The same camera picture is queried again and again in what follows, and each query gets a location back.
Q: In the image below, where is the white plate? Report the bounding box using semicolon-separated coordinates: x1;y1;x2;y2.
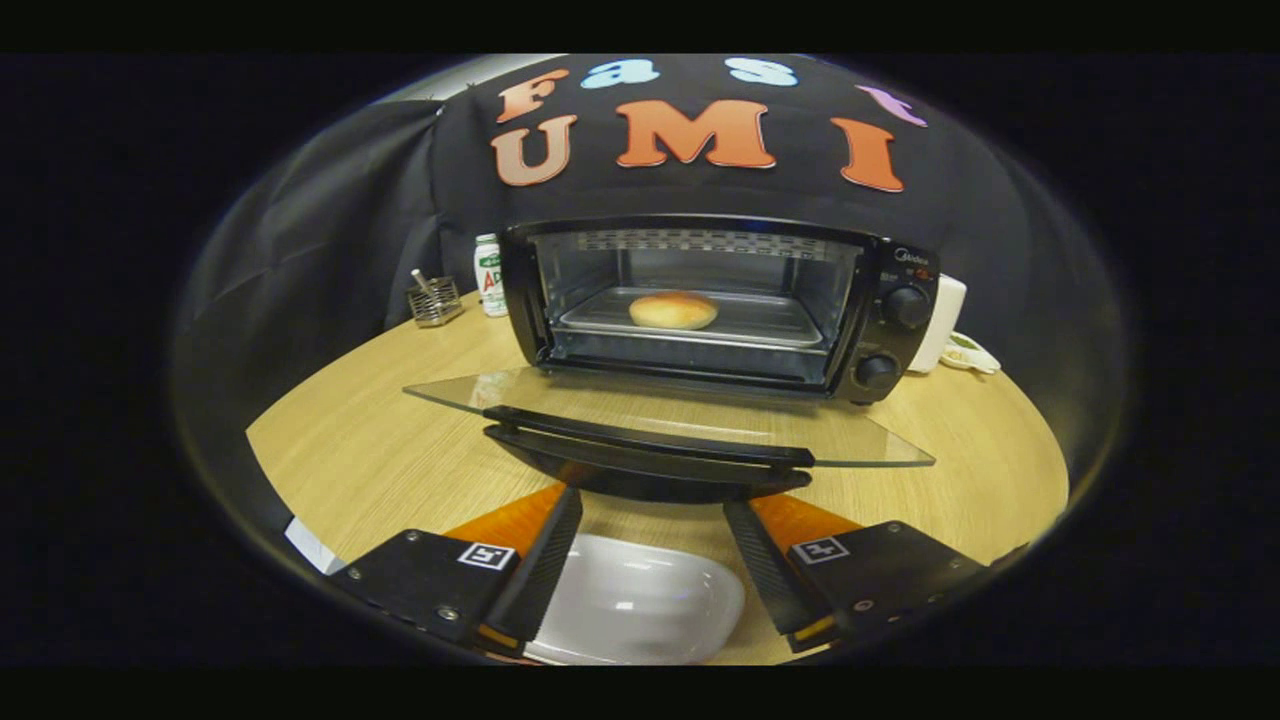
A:
520;533;747;667

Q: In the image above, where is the white toaster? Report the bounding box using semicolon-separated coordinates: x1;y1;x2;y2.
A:
908;273;968;375

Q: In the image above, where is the black toaster oven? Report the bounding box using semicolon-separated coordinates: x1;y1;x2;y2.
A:
403;215;941;504

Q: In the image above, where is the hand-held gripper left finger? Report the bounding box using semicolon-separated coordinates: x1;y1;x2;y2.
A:
330;484;584;656

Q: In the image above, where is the black backdrop cloth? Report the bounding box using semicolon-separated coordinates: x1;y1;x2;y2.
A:
175;55;1131;481

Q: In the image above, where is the white paper sheet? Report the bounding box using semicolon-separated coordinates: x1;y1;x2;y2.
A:
285;517;346;576

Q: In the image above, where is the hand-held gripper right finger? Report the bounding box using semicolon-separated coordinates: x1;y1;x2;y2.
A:
723;493;993;653

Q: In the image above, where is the small clear utensil holder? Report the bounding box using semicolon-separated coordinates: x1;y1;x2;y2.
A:
405;268;464;329

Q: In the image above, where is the white bottle green label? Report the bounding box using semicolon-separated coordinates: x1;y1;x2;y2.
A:
473;234;509;319

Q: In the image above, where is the round sugared donut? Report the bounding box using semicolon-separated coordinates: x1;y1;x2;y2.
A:
628;290;720;331

